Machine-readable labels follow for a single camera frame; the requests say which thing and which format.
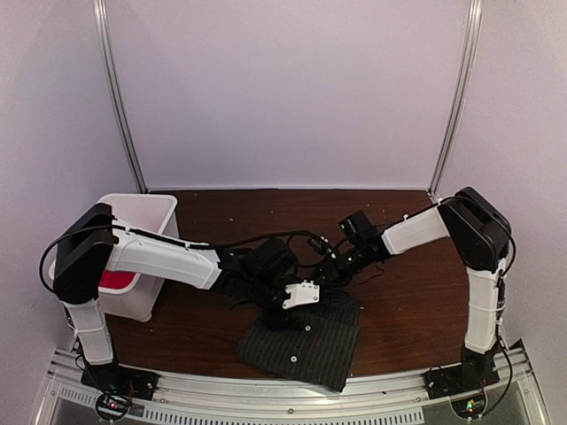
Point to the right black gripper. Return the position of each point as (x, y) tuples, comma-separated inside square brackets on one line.
[(334, 277)]

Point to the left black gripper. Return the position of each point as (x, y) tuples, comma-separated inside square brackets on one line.
[(282, 322)]

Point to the dark pinstriped shirt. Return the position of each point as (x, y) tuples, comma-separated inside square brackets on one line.
[(321, 353)]

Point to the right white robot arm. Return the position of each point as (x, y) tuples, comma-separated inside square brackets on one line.
[(480, 234)]

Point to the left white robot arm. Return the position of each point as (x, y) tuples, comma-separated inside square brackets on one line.
[(256, 275)]

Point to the white plastic laundry bin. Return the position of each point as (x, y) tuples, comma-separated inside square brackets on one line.
[(121, 233)]

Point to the red garment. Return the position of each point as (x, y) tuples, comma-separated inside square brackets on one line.
[(116, 280)]

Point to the left round circuit board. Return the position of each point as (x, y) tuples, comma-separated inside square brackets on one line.
[(112, 407)]

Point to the round circuit board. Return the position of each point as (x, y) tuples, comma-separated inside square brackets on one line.
[(112, 407), (470, 407)]

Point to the right round circuit board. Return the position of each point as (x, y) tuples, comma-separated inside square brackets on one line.
[(470, 407)]

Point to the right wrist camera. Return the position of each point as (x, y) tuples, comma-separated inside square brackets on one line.
[(322, 246)]

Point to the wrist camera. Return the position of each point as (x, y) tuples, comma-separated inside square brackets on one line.
[(322, 246), (303, 293)]

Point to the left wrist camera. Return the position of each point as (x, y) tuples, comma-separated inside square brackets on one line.
[(303, 293)]

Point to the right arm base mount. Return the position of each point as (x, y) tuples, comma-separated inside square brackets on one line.
[(474, 371)]

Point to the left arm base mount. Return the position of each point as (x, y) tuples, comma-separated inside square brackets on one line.
[(119, 380)]

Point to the front aluminium rail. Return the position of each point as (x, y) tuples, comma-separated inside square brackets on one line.
[(192, 399)]

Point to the right aluminium frame post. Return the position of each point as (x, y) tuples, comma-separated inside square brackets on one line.
[(472, 33)]

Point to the aluminium frame post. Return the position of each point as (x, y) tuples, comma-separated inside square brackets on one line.
[(472, 33), (113, 81)]

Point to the left aluminium frame post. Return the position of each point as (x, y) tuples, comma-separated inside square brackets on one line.
[(113, 81)]

